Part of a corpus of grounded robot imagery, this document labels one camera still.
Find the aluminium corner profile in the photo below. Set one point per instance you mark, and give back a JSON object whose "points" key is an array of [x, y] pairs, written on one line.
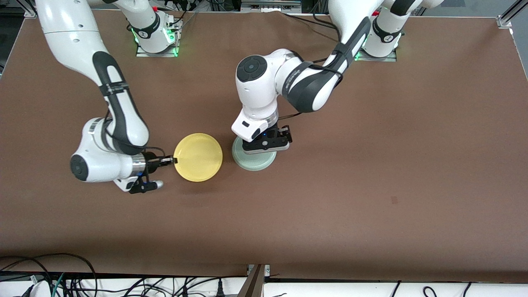
{"points": [[509, 14]]}

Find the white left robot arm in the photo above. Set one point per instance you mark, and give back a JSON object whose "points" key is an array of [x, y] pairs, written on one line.
{"points": [[255, 90]]}

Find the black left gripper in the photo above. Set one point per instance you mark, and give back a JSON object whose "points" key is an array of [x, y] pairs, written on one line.
{"points": [[274, 133]]}

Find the black power plug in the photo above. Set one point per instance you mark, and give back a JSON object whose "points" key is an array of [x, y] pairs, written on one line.
{"points": [[220, 288]]}

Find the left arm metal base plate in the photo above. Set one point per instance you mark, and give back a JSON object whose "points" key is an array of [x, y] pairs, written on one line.
{"points": [[379, 58]]}

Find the pale green round plate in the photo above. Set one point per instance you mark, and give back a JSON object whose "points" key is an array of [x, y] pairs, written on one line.
{"points": [[253, 161]]}

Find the aluminium profile strut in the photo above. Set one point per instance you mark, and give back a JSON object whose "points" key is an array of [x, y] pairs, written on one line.
{"points": [[253, 282]]}

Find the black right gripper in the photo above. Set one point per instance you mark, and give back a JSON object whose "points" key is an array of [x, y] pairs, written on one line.
{"points": [[152, 162]]}

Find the yellow round plate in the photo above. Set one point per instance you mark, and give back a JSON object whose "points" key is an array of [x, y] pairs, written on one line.
{"points": [[199, 157]]}

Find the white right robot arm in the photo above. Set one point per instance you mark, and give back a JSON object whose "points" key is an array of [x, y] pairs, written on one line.
{"points": [[70, 29]]}

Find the metal bracket with ports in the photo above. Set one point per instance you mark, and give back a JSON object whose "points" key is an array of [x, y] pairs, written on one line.
{"points": [[270, 5]]}

